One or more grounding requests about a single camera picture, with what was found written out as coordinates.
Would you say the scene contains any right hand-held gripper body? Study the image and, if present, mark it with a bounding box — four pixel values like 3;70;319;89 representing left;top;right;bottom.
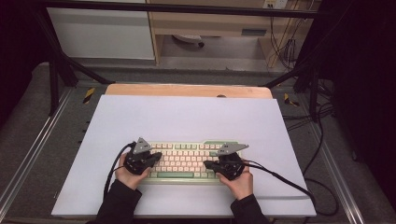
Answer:
213;142;250;182

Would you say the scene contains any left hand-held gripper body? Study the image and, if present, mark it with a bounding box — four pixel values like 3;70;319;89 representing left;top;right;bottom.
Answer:
123;136;157;175

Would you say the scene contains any green and pink keyboard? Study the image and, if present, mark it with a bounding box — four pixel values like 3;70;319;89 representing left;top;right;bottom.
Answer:
136;139;247;187

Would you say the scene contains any person's left hand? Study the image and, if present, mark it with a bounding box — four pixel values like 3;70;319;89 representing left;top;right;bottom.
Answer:
115;167;152;191

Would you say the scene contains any person's right hand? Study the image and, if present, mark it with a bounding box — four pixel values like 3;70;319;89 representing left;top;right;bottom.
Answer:
216;166;254;202

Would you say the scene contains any white table board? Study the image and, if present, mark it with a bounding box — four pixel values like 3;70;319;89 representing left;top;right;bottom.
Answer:
50;94;318;218

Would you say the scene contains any wooden table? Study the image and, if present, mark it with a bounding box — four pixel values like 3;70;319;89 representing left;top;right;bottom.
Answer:
105;83;274;100

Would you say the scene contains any white chair base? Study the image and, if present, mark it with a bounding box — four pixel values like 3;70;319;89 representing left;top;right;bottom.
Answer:
172;34;205;49

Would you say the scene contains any white cabinet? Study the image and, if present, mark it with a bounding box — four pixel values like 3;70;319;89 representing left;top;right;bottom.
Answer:
46;7;156;61

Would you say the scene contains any light wooden desk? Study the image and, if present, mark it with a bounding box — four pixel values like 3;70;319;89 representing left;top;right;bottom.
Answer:
146;0;321;69

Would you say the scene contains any black metal crossbar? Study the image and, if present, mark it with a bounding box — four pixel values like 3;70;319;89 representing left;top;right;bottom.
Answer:
40;0;323;20

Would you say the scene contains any black curtain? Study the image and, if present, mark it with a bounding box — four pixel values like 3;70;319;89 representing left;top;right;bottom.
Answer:
0;0;52;125
320;0;396;203

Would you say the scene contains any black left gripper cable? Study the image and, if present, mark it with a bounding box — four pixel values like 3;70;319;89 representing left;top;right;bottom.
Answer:
102;141;138;201

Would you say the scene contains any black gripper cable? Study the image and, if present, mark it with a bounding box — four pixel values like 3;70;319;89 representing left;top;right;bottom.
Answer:
102;141;138;201
242;159;340;217

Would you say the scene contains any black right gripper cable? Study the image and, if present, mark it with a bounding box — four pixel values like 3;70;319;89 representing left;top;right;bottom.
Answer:
242;159;340;217

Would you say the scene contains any bundle of black floor cables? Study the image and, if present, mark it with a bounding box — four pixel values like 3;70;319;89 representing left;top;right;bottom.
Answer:
281;78;336;176

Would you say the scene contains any aluminium floor rail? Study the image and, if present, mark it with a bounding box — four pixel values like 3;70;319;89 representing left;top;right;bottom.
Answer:
307;120;366;224
0;88;75;213

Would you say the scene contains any black metal frame stand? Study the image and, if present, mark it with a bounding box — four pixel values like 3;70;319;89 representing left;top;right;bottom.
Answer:
262;62;321;123
31;6;116;117

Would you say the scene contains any bundle of hanging cables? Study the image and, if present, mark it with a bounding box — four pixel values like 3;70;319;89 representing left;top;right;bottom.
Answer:
268;15;302;71

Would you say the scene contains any white wall socket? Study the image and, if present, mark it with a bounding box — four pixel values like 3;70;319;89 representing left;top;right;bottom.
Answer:
262;0;289;9

